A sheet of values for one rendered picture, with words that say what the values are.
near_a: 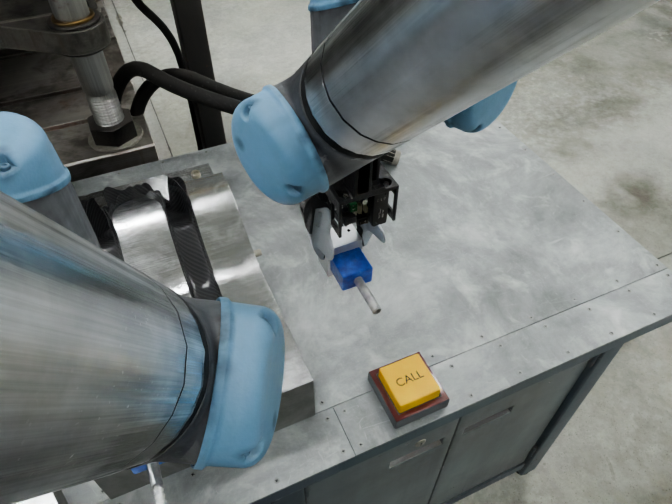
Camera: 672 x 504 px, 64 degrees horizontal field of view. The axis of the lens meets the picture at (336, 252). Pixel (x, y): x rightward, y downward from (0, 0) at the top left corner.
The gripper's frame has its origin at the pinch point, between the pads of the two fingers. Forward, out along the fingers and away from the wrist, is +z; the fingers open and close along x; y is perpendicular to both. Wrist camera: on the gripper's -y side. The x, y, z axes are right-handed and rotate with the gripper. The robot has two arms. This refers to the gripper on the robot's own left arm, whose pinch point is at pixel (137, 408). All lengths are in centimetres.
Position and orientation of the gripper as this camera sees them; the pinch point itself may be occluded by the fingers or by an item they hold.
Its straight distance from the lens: 62.1
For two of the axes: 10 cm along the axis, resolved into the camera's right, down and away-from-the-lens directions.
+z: 0.0, 6.8, 7.3
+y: 4.1, 6.7, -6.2
